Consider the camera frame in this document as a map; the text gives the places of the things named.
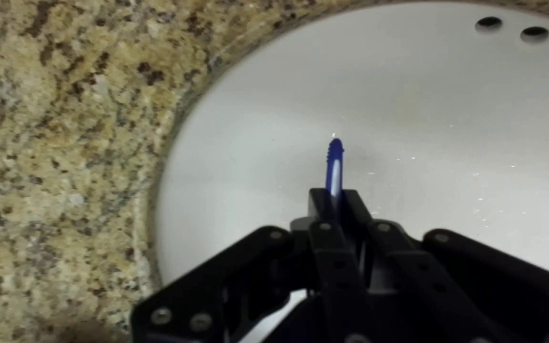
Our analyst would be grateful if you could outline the white oval sink basin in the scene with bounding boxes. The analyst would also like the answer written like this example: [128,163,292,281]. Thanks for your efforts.
[149,0,549,343]

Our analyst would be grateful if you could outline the blue and clear toothbrush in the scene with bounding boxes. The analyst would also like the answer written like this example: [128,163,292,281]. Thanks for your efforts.
[324,133,347,215]

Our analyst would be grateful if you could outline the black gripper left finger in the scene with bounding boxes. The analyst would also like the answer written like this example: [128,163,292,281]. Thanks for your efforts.
[130,186,378,343]

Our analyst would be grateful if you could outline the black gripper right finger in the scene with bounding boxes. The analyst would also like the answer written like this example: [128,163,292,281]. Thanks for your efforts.
[340,188,549,343]

